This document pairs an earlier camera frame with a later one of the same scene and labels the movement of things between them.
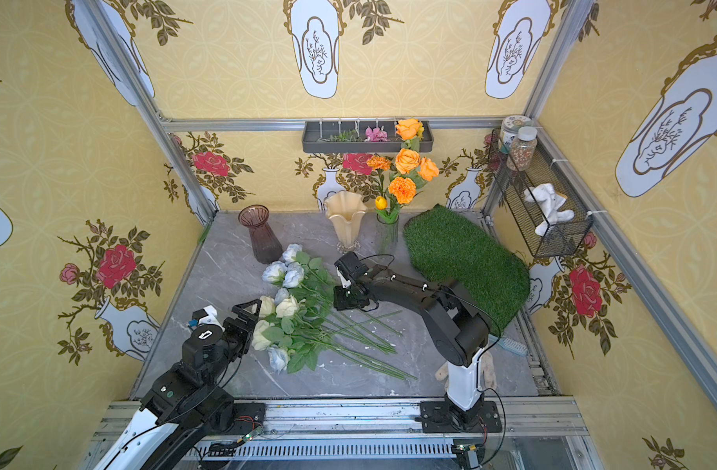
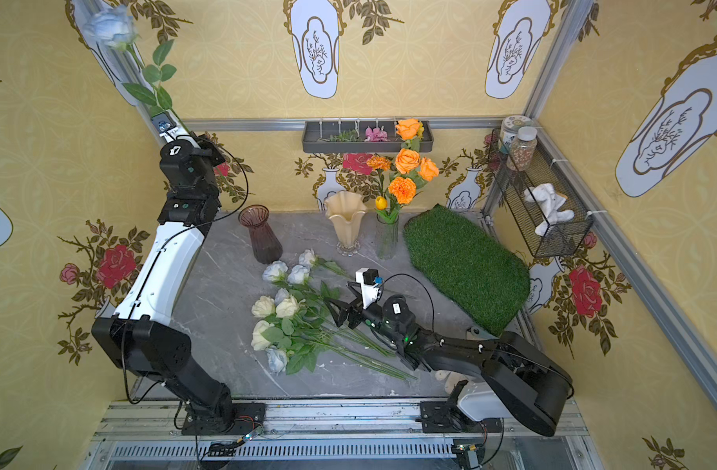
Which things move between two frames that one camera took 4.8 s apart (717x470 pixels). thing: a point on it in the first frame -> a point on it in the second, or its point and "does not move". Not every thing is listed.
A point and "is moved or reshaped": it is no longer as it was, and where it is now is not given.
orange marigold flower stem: [380, 163] does not move
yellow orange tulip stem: [381, 204] does not move
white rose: [281, 295] -> [276, 271]
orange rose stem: [410, 131] does not move
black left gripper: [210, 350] -> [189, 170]
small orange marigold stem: [402, 190] does not move
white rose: [294, 275] is moved or reshaped
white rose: [274, 272] -> [115, 28]
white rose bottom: [278, 358] does not move
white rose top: [289, 256] -> [309, 258]
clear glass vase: [387, 228] does not move
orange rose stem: [427, 170] does not move
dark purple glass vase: [265, 247] does not move
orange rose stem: [407, 160] does not move
